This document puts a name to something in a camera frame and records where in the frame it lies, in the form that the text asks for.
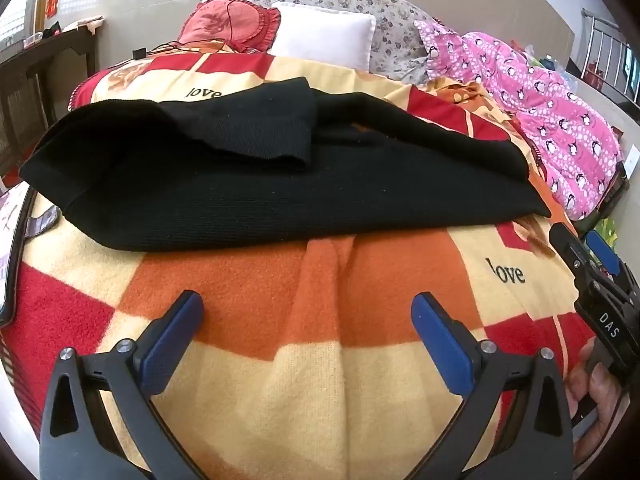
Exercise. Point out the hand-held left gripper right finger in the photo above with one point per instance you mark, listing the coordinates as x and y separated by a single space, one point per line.
445 345

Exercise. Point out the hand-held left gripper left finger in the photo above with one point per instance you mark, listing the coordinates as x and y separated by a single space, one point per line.
167 345

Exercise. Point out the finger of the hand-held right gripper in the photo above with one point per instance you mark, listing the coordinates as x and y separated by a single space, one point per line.
567 247
605 255

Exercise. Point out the black knit pants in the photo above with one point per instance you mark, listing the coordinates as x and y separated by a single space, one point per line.
300 200

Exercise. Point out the person's right hand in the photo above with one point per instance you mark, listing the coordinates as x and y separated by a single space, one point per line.
597 395

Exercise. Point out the green plastic item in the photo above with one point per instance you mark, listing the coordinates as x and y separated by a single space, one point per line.
607 230

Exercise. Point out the pink penguin print blanket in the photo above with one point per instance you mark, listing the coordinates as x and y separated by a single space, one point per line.
550 115

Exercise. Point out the red orange checkered blanket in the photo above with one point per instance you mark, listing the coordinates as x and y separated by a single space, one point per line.
300 385

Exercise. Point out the metal railing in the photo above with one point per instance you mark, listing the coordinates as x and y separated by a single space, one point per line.
607 55

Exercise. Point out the grey floral pillow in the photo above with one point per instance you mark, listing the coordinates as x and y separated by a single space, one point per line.
390 25

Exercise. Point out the black power adapter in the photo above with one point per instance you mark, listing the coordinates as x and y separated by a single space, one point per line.
138 53

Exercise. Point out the dark wooden desk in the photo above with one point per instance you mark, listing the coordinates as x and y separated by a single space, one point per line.
50 60

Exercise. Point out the white pillow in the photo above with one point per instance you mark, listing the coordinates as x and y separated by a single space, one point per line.
325 35

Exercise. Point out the red ruffled pillow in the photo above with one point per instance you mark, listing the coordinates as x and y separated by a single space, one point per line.
220 22

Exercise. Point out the beige cloth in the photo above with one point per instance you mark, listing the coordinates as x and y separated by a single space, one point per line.
87 24

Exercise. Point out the window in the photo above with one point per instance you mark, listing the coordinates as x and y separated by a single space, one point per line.
20 15

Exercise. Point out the red paper window decoration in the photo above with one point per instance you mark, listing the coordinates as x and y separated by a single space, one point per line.
53 1

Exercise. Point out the white wall socket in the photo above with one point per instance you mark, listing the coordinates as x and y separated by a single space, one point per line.
632 159

